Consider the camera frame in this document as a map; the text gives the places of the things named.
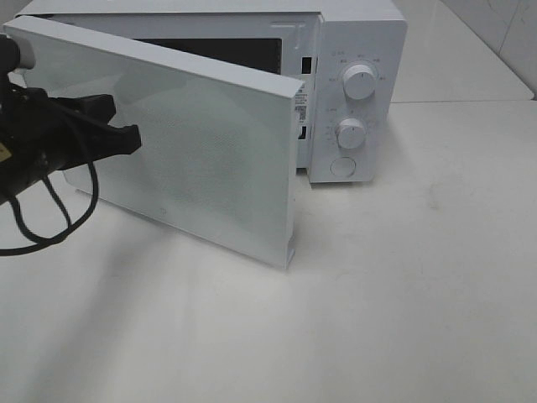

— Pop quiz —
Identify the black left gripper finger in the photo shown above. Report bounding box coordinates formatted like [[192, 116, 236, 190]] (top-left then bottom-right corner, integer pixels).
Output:
[[50, 94, 116, 130], [75, 123, 142, 162]]

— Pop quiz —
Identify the white microwave knob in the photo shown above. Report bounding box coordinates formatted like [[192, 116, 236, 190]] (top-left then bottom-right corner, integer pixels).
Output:
[[336, 118, 367, 149], [341, 61, 378, 101]]

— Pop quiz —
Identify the round white door button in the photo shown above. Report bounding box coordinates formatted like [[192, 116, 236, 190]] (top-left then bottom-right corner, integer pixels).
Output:
[[330, 157, 357, 178]]

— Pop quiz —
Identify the white microwave door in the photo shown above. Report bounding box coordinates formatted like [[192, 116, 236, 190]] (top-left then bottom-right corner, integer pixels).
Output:
[[4, 16, 302, 268]]

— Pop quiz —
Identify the white microwave oven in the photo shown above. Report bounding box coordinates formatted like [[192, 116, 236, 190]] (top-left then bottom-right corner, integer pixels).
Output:
[[15, 1, 407, 183]]

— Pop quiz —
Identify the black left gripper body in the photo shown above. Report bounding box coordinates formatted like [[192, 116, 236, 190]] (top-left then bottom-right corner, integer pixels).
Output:
[[1, 86, 86, 197]]

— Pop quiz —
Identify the lower white microwave knob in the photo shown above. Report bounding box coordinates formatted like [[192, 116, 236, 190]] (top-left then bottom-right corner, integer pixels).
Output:
[[336, 118, 367, 149]]

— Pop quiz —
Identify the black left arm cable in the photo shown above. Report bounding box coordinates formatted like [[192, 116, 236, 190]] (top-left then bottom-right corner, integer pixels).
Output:
[[0, 87, 100, 257]]

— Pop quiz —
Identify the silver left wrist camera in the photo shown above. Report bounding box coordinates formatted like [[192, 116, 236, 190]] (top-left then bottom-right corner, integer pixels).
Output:
[[1, 34, 36, 76]]

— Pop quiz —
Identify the upper white microwave knob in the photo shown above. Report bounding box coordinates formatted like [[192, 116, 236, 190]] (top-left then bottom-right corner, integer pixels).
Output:
[[341, 61, 378, 101]]

